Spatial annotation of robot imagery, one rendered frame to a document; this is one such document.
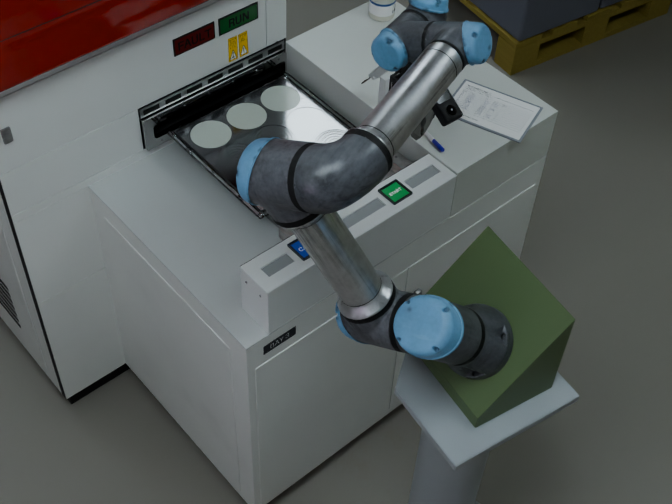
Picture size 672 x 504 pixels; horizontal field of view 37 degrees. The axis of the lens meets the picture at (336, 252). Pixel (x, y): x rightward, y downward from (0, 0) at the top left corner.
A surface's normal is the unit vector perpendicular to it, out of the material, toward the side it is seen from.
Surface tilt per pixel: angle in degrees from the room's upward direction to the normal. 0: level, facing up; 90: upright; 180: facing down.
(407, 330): 41
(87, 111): 90
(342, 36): 0
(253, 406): 90
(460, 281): 45
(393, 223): 90
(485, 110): 0
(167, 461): 0
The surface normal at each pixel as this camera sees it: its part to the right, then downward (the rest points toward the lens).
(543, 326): -0.58, -0.21
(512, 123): 0.04, -0.66
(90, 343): 0.65, 0.58
